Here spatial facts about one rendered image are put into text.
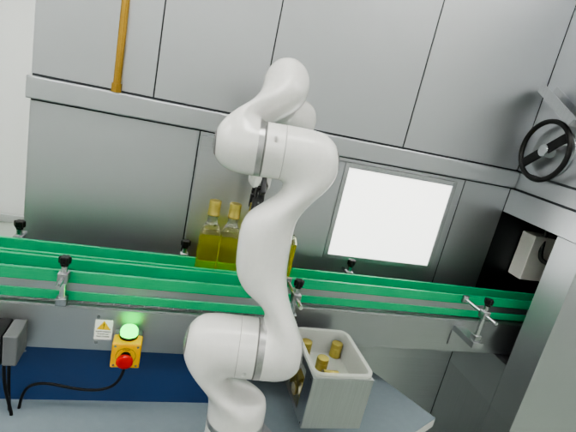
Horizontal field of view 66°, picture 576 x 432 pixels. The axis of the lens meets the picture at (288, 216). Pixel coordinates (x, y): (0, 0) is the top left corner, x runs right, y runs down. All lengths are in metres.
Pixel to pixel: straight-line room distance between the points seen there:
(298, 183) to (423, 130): 0.88
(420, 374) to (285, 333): 1.24
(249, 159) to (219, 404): 0.47
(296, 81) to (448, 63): 0.86
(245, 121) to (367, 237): 0.90
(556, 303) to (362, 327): 0.62
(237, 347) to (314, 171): 0.35
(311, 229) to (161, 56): 0.70
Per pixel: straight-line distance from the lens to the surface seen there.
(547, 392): 1.83
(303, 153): 0.77
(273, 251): 0.80
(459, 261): 1.84
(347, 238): 1.56
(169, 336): 1.28
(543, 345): 1.70
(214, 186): 1.40
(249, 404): 0.96
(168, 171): 1.41
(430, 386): 2.10
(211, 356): 0.87
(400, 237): 1.64
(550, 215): 1.71
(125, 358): 1.20
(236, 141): 0.77
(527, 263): 1.94
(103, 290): 1.25
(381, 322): 1.53
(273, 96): 0.82
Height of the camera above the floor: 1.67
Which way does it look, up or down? 15 degrees down
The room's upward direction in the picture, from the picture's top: 13 degrees clockwise
